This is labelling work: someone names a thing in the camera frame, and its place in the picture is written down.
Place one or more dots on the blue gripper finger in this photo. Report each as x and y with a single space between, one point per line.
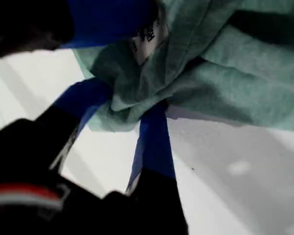
83 95
105 22
154 147

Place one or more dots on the pale green T-shirt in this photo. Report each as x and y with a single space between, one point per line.
223 85

